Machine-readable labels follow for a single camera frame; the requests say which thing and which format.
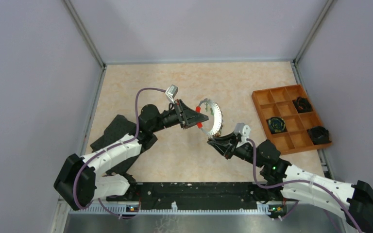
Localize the black folded cloth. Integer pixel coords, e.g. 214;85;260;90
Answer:
90;115;139;175

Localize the black rolled item bottom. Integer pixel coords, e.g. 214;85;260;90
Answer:
307;126;332;145

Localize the black rolled item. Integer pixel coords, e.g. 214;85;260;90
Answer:
292;97;313;114
307;126;332;145

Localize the orange compartment tray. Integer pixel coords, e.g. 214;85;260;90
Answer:
252;84;332;155

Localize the black rolled item top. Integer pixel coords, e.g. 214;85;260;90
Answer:
292;97;313;114

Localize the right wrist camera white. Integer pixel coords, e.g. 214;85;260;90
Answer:
234;123;251;144

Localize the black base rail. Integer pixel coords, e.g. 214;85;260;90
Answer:
106;182;289;210

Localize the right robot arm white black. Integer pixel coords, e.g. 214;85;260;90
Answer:
207;132;373;233

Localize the purple cable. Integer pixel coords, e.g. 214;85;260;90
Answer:
72;87;168;221
246;138;364;233

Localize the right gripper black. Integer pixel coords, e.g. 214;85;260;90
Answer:
207;131;265;168

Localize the dark patterned rolled item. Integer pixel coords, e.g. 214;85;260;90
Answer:
267;116;287;134

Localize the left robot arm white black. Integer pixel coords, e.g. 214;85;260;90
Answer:
53;100;208;210

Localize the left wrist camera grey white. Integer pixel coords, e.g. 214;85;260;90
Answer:
165;84;178;104

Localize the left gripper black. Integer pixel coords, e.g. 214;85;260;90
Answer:
151;99;208;133

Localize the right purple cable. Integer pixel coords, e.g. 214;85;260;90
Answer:
246;138;364;233

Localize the keyring with coloured keys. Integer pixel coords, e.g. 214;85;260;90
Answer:
196;98;223;138

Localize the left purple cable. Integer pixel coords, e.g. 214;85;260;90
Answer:
72;87;168;221

